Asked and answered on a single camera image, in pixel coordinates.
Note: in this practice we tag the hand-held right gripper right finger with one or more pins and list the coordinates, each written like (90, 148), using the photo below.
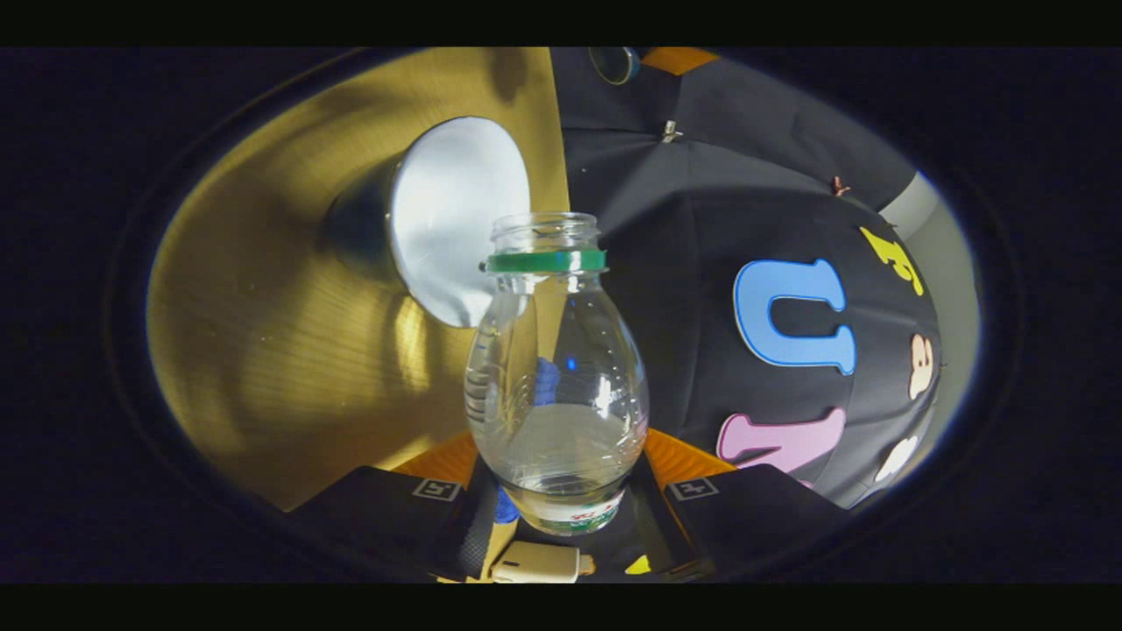
(653, 521)

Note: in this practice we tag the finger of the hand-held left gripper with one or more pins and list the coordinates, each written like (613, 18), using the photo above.
(679, 60)

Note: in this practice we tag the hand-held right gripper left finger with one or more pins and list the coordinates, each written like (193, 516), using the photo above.
(469, 535)

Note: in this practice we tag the clear plastic water bottle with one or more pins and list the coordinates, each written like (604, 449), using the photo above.
(557, 412)

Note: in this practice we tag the blue teacup with white inside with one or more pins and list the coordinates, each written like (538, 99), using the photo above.
(447, 202)

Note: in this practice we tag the blue towel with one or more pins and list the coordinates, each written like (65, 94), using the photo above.
(506, 506)

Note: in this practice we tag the white toaster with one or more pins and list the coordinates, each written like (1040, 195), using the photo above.
(535, 563)

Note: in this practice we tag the silver clip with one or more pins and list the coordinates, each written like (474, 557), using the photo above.
(671, 131)

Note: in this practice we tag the black backdrop cloth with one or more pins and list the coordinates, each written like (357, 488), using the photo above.
(701, 219)

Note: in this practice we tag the copper clip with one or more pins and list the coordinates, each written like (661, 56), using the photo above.
(840, 186)

